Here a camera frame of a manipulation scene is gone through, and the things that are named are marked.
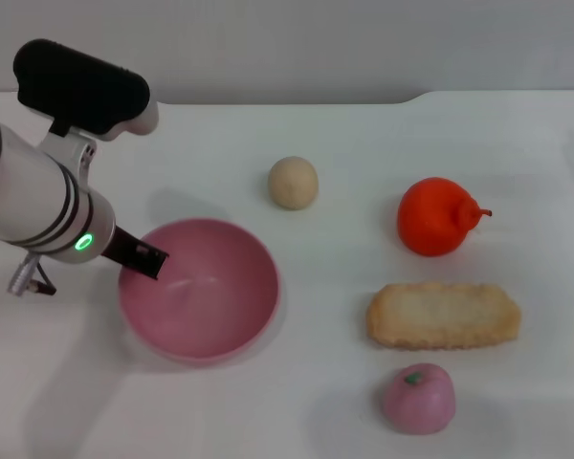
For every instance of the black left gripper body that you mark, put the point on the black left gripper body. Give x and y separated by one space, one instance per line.
124 248

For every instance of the pink plastic bowl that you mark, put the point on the pink plastic bowl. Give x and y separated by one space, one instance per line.
210 311

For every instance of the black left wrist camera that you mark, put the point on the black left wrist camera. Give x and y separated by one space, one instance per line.
76 86

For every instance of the orange toy fruit with stem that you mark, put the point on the orange toy fruit with stem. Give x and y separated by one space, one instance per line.
430 215

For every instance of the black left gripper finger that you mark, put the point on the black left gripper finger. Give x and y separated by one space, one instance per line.
150 260

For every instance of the tan oblong biscuit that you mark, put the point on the tan oblong biscuit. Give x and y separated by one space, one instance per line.
440 315

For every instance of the pink toy peach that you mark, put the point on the pink toy peach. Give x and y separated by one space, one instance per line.
418 399

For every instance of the beige round bun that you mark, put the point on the beige round bun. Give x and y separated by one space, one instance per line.
293 184

